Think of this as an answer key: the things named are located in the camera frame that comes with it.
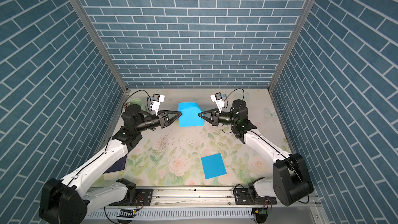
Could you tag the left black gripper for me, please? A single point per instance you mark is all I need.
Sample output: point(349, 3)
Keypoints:
point(161, 119)

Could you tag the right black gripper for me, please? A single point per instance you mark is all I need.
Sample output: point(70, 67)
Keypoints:
point(215, 120)

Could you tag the blue paper sheet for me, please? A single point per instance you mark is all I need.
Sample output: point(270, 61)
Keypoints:
point(189, 115)
point(213, 166)

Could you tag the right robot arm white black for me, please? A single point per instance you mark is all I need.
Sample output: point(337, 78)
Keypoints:
point(290, 176)

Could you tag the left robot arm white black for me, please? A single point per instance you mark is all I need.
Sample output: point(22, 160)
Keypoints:
point(69, 201)

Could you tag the green pencil cup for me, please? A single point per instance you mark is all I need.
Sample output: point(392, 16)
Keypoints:
point(135, 101)

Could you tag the dark blue notebook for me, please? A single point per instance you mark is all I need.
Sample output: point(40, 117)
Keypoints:
point(118, 165)

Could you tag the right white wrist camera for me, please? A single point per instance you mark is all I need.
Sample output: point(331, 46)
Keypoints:
point(218, 99)

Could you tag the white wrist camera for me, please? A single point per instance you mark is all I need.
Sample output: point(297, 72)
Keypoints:
point(156, 100)
point(218, 99)

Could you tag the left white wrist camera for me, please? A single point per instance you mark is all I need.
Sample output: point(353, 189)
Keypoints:
point(156, 100)

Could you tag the aluminium mounting rail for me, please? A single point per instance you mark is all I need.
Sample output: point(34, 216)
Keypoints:
point(198, 196)

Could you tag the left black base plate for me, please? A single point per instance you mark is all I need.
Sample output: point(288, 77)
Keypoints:
point(140, 196)

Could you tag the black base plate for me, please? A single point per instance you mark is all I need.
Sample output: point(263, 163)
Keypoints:
point(243, 196)
point(140, 196)

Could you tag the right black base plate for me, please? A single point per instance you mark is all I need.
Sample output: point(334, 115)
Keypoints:
point(243, 196)

